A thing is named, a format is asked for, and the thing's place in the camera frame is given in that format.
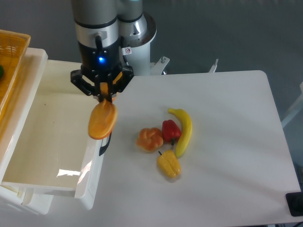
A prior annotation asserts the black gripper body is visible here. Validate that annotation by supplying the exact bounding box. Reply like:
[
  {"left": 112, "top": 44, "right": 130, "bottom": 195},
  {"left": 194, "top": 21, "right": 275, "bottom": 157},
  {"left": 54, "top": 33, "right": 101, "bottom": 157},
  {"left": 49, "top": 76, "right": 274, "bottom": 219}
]
[{"left": 70, "top": 44, "right": 134, "bottom": 96}]

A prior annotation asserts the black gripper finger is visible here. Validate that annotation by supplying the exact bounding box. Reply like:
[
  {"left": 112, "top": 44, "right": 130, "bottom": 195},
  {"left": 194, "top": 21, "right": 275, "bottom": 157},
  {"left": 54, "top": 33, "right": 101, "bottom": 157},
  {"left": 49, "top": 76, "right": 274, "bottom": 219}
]
[
  {"left": 94, "top": 75, "right": 104, "bottom": 102},
  {"left": 107, "top": 73, "right": 113, "bottom": 102}
]

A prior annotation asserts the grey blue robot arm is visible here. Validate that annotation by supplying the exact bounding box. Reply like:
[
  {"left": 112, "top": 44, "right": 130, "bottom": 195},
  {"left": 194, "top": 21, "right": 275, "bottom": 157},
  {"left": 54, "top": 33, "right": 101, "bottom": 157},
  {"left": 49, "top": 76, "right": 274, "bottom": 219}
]
[{"left": 71, "top": 0, "right": 147, "bottom": 102}]

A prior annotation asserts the round knotted bread roll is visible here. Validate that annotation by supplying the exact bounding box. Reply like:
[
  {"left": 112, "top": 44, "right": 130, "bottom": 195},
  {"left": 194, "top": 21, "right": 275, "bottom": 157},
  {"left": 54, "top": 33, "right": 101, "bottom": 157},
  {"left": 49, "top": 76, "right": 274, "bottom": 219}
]
[{"left": 136, "top": 128, "right": 164, "bottom": 153}]

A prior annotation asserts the open upper white drawer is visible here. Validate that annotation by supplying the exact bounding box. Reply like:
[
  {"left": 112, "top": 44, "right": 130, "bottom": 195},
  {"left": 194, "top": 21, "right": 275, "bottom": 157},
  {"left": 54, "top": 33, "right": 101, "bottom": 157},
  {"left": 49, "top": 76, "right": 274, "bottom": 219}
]
[{"left": 0, "top": 60, "right": 104, "bottom": 210}]

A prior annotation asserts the white drawer cabinet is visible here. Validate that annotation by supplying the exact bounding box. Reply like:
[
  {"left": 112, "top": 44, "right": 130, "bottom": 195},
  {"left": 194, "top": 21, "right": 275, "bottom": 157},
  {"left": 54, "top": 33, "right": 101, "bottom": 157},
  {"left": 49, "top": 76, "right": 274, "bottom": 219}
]
[{"left": 0, "top": 48, "right": 53, "bottom": 215}]

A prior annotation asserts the red bell pepper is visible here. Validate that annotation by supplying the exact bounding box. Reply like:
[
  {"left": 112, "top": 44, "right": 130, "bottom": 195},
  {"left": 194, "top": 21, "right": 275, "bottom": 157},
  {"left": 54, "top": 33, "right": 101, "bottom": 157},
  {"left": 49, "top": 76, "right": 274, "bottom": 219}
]
[{"left": 162, "top": 119, "right": 181, "bottom": 146}]

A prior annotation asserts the yellow plastic basket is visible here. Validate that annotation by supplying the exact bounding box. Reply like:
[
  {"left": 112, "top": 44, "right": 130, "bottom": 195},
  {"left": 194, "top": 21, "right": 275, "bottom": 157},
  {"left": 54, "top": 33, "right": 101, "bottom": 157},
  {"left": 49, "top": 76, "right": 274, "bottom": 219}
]
[{"left": 0, "top": 30, "right": 31, "bottom": 118}]

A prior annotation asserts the yellow banana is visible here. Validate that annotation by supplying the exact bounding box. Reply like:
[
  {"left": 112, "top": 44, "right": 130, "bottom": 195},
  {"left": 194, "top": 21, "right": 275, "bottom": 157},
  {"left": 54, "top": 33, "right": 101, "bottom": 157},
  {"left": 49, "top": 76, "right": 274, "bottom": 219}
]
[{"left": 168, "top": 108, "right": 193, "bottom": 158}]

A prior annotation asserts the yellow bell pepper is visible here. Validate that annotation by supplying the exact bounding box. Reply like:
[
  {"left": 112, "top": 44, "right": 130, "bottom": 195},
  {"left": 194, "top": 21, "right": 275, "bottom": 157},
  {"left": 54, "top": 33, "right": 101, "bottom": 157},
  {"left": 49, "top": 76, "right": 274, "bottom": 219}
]
[{"left": 157, "top": 149, "right": 182, "bottom": 178}]

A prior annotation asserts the black device at table edge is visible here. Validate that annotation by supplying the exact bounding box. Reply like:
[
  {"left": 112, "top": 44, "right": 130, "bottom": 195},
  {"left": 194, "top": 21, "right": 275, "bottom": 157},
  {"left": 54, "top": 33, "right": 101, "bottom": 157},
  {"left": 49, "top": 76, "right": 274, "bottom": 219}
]
[{"left": 285, "top": 192, "right": 303, "bottom": 217}]

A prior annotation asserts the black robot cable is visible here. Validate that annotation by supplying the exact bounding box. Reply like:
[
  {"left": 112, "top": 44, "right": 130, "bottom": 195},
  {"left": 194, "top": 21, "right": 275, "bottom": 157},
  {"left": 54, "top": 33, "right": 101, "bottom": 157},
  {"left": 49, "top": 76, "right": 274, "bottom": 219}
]
[{"left": 120, "top": 35, "right": 130, "bottom": 66}]

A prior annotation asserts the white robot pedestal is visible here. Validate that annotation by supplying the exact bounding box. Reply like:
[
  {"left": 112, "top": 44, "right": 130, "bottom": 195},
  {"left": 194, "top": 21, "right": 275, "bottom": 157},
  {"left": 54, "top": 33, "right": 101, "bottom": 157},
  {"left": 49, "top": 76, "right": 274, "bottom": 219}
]
[{"left": 119, "top": 12, "right": 170, "bottom": 76}]

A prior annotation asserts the black drawer handle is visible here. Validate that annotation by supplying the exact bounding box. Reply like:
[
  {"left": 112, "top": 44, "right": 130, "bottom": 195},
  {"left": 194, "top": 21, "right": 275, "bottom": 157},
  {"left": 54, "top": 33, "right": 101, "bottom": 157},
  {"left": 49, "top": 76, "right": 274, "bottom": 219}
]
[{"left": 99, "top": 133, "right": 112, "bottom": 156}]

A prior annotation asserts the white table leg bracket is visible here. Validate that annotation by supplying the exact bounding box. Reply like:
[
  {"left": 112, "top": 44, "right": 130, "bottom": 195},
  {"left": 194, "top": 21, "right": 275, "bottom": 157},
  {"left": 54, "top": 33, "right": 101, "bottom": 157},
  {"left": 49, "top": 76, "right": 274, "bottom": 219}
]
[{"left": 209, "top": 59, "right": 219, "bottom": 73}]

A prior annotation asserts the white frame at right edge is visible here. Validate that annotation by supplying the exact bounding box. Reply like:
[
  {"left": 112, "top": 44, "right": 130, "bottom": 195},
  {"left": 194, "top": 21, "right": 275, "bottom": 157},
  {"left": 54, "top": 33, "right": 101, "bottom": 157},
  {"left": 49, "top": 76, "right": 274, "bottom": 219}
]
[{"left": 281, "top": 83, "right": 303, "bottom": 128}]

